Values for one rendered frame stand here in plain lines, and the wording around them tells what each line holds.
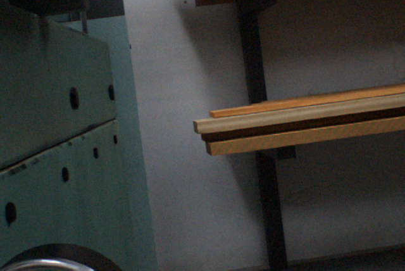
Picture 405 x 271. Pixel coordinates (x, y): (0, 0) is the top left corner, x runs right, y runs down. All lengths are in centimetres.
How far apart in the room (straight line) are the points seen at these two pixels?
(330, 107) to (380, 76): 60
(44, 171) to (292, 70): 250
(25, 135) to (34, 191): 3
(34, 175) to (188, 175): 246
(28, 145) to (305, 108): 204
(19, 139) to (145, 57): 245
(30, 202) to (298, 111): 205
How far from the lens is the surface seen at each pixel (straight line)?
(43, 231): 46
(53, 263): 26
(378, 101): 253
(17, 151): 42
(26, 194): 43
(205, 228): 294
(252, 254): 298
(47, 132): 50
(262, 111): 247
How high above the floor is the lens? 74
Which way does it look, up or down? 3 degrees down
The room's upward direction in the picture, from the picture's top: 7 degrees counter-clockwise
